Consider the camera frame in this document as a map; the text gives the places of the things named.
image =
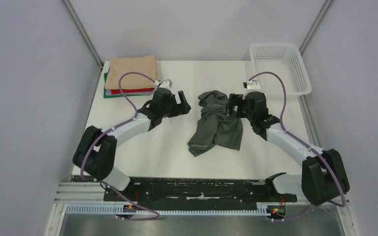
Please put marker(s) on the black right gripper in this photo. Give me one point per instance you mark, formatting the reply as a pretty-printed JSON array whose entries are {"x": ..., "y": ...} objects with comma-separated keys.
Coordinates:
[{"x": 236, "y": 100}]

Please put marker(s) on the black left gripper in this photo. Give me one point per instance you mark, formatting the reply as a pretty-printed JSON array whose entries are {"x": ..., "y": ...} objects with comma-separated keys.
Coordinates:
[{"x": 180, "y": 109}]

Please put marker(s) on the dark grey t shirt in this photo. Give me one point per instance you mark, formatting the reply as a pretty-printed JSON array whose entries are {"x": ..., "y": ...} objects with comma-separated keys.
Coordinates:
[{"x": 216, "y": 126}]

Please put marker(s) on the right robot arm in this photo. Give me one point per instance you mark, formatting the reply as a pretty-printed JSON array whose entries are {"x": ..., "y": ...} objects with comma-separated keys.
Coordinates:
[{"x": 323, "y": 176}]

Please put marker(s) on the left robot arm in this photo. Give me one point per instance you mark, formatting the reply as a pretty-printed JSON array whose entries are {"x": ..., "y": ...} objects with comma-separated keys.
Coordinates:
[{"x": 96, "y": 151}]

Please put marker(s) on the beige folded t shirt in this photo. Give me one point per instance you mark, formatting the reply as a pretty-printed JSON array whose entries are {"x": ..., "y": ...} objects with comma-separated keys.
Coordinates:
[{"x": 132, "y": 73}]

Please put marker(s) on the white plastic basket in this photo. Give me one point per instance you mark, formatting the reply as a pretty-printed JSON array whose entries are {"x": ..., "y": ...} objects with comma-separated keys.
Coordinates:
[{"x": 283, "y": 59}]

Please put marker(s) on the red folded t shirt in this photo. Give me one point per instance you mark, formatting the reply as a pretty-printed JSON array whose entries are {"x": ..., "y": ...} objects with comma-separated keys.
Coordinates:
[{"x": 142, "y": 90}]

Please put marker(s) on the green folded t shirt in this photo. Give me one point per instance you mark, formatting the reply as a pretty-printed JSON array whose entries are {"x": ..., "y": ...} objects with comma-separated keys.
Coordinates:
[{"x": 108, "y": 94}]

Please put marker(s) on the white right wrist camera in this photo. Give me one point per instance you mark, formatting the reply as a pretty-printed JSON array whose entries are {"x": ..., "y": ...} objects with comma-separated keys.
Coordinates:
[{"x": 252, "y": 85}]

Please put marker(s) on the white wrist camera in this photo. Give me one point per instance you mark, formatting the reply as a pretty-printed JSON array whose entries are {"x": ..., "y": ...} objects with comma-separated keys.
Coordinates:
[
  {"x": 252, "y": 85},
  {"x": 166, "y": 84}
]

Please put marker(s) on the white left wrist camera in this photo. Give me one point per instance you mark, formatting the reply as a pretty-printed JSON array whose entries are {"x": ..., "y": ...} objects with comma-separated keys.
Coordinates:
[{"x": 166, "y": 84}]

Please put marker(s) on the aluminium rail profiles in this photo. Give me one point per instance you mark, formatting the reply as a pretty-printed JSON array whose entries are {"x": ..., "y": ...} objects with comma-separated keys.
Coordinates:
[{"x": 79, "y": 192}]

